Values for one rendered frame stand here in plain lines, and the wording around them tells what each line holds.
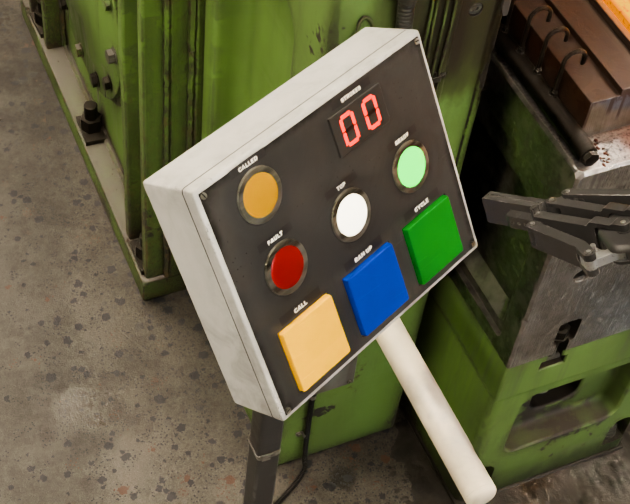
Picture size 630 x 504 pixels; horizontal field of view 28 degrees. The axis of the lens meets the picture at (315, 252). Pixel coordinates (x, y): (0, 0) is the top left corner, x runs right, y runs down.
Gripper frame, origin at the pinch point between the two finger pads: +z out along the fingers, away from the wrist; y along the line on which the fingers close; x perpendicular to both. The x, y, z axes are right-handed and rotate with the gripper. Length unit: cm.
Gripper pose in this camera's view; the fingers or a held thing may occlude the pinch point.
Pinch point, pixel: (515, 211)
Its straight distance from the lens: 130.0
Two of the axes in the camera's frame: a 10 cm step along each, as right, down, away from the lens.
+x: -2.9, -8.3, -4.8
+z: -6.9, -1.7, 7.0
